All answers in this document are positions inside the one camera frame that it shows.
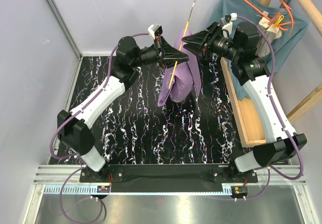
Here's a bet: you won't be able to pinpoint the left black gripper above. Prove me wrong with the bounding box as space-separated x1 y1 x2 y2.
131 36 189 69

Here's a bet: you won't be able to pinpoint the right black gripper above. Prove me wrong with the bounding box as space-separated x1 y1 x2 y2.
181 21 240 61

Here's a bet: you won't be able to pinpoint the yellow plastic hanger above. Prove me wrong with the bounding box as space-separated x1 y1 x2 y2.
168 0 196 90

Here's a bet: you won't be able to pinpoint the purple trousers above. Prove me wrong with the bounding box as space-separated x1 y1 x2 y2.
157 29 202 108

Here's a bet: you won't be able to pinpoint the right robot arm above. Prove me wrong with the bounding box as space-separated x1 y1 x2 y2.
182 22 307 182

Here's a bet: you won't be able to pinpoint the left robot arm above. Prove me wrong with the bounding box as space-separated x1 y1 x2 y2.
57 36 189 182

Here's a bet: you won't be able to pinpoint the grey beige cloth bag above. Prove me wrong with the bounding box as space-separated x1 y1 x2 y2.
256 18 282 58

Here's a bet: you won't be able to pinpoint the teal t-shirt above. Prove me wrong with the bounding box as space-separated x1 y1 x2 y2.
210 0 309 101

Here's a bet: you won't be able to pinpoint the yellow clothes peg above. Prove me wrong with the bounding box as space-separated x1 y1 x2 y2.
273 15 284 28

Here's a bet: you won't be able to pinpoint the wooden clothes rack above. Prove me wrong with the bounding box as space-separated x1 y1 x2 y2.
220 0 321 147

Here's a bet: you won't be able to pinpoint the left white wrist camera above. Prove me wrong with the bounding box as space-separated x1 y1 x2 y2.
147 24 163 42

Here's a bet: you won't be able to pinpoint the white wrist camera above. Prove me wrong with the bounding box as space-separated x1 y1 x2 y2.
147 24 163 42
220 13 237 38

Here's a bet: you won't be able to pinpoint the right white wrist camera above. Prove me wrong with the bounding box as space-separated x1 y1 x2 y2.
220 13 237 38

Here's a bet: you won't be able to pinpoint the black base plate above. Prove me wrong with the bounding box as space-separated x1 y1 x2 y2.
80 164 258 194

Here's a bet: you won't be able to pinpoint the aluminium frame rail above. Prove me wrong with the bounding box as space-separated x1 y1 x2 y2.
45 0 82 59

